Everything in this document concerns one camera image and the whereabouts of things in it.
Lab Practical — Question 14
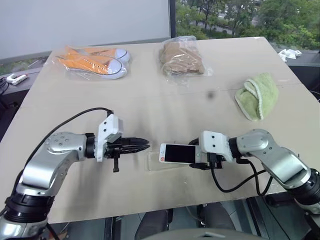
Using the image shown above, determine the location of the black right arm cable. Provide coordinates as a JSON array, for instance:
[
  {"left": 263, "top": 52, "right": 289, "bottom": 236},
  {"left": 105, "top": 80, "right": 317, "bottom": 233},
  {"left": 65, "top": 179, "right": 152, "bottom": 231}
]
[{"left": 209, "top": 156, "right": 275, "bottom": 197}]

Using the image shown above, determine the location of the clear plastic sneaker bag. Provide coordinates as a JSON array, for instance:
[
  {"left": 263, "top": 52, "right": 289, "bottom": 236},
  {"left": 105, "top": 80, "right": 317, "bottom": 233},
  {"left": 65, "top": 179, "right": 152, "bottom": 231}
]
[{"left": 50, "top": 44, "right": 133, "bottom": 81}]

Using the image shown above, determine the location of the white projection screen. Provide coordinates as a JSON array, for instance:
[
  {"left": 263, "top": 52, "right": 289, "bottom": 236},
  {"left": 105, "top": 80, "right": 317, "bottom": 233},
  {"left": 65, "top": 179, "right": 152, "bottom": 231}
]
[{"left": 0, "top": 0, "right": 173, "bottom": 64}]

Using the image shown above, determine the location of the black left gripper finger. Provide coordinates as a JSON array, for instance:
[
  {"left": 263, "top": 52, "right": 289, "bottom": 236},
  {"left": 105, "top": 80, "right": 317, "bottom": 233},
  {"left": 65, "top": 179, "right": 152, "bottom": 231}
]
[
  {"left": 123, "top": 136, "right": 151, "bottom": 147},
  {"left": 123, "top": 145, "right": 152, "bottom": 154}
]

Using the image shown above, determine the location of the dark rounded shape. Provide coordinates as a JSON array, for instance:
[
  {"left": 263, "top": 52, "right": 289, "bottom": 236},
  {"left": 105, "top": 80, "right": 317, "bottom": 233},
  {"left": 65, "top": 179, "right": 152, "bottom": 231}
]
[
  {"left": 199, "top": 201, "right": 236, "bottom": 240},
  {"left": 134, "top": 209, "right": 174, "bottom": 240}
]

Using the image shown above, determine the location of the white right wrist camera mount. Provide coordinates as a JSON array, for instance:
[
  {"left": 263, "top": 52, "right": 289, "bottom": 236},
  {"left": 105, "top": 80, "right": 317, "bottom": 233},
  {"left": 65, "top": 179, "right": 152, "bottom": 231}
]
[{"left": 199, "top": 130, "right": 234, "bottom": 162}]

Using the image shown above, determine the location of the clear plastic phone case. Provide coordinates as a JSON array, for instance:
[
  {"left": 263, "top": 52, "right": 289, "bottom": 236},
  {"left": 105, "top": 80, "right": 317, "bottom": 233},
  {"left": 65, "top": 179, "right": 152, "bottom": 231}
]
[{"left": 145, "top": 150, "right": 191, "bottom": 174}]

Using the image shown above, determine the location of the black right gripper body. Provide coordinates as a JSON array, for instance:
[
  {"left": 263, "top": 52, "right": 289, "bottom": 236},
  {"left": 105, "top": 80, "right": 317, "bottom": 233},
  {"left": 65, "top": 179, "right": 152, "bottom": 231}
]
[{"left": 206, "top": 151, "right": 224, "bottom": 171}]

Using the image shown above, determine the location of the green folded towel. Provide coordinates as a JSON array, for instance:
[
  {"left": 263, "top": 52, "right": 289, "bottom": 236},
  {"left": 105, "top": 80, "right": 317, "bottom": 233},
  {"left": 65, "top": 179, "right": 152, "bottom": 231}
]
[{"left": 234, "top": 72, "right": 280, "bottom": 123}]

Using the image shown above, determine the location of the black window frame post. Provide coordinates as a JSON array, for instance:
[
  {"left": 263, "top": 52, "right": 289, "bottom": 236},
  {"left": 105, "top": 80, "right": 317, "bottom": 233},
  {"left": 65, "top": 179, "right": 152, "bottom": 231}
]
[{"left": 168, "top": 0, "right": 178, "bottom": 39}]

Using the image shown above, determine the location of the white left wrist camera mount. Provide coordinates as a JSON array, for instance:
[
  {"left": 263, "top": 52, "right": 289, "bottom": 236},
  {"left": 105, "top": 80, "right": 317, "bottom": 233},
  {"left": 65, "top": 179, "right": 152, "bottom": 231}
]
[{"left": 95, "top": 113, "right": 124, "bottom": 163}]

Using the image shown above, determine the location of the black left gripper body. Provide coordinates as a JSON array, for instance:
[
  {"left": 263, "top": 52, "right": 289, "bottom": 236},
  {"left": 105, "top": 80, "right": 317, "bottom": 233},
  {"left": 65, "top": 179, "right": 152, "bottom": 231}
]
[{"left": 104, "top": 136, "right": 126, "bottom": 174}]

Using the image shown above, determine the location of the white smartphone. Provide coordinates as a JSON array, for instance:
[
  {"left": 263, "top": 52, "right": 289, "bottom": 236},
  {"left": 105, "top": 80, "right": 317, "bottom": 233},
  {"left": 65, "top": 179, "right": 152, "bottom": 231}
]
[{"left": 158, "top": 143, "right": 204, "bottom": 165}]

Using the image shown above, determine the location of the white crumpled plastic wrap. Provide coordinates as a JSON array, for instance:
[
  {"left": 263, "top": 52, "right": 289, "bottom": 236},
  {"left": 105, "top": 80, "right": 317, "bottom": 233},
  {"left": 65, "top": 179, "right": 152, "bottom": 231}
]
[{"left": 277, "top": 48, "right": 303, "bottom": 63}]

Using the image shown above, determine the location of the white power strip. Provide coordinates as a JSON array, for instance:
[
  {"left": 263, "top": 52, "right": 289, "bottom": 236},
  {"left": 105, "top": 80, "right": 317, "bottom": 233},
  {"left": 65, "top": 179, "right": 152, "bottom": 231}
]
[{"left": 5, "top": 73, "right": 28, "bottom": 86}]

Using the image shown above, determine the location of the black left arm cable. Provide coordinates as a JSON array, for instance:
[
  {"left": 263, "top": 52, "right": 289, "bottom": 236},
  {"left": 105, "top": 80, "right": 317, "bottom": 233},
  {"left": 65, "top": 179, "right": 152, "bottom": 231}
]
[{"left": 13, "top": 107, "right": 115, "bottom": 198}]

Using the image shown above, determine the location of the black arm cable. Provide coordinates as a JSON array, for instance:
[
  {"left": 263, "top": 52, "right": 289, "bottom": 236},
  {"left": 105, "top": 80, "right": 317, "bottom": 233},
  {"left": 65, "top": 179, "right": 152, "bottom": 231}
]
[
  {"left": 13, "top": 107, "right": 115, "bottom": 198},
  {"left": 209, "top": 156, "right": 275, "bottom": 197}
]

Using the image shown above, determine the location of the orange white canvas sneaker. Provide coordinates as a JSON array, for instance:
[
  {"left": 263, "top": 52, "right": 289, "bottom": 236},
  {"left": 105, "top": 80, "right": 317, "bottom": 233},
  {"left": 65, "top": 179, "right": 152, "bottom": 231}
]
[
  {"left": 65, "top": 45, "right": 132, "bottom": 62},
  {"left": 55, "top": 53, "right": 130, "bottom": 81}
]

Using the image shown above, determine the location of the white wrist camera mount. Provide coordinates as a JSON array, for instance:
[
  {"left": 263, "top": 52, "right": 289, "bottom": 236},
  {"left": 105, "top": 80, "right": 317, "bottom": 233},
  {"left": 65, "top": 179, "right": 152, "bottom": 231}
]
[
  {"left": 95, "top": 113, "right": 124, "bottom": 163},
  {"left": 199, "top": 130, "right": 234, "bottom": 162}
]

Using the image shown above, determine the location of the brown folded cloth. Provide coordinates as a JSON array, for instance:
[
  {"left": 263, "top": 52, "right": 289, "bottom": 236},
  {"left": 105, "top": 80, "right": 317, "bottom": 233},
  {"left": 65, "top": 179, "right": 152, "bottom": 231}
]
[{"left": 159, "top": 40, "right": 207, "bottom": 76}]

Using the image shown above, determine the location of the clear plastic cloth bag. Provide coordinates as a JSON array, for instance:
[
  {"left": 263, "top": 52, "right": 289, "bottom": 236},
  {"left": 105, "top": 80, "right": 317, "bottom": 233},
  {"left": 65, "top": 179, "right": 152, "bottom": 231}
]
[{"left": 158, "top": 35, "right": 214, "bottom": 88}]

